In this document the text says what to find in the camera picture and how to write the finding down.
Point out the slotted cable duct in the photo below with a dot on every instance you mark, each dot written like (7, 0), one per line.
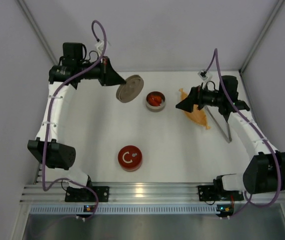
(130, 209)

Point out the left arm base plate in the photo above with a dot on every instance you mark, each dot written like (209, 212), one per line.
(82, 195)

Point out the woven bamboo boat tray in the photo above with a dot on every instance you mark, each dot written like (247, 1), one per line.
(199, 117)

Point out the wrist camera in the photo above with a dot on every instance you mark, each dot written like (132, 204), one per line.
(101, 45)
(206, 76)

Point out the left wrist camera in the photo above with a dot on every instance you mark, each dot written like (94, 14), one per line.
(101, 45)

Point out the red sausage piece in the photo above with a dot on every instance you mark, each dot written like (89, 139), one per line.
(153, 102)

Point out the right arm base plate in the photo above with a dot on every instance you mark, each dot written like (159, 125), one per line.
(210, 193)

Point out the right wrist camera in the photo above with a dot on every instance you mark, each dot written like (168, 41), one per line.
(206, 76)

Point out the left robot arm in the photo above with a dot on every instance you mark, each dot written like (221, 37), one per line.
(49, 146)

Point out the left frame post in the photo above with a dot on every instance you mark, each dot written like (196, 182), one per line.
(28, 15)

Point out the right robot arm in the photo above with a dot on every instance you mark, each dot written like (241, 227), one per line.
(265, 172)

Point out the aluminium mounting rail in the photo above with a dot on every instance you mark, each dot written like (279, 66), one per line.
(122, 193)

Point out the brown round lid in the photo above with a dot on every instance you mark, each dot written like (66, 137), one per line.
(129, 91)

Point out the red octopus sausage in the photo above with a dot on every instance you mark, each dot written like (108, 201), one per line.
(157, 98)

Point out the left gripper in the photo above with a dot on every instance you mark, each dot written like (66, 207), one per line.
(104, 72)

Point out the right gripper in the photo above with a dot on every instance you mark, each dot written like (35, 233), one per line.
(197, 97)

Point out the red-banded steel container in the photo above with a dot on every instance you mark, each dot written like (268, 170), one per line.
(128, 168)

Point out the brown-banded steel container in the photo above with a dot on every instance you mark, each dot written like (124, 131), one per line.
(162, 104)

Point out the metal tongs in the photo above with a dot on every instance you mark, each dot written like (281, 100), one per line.
(220, 122)

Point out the red round lid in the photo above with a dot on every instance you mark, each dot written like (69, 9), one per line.
(130, 155)

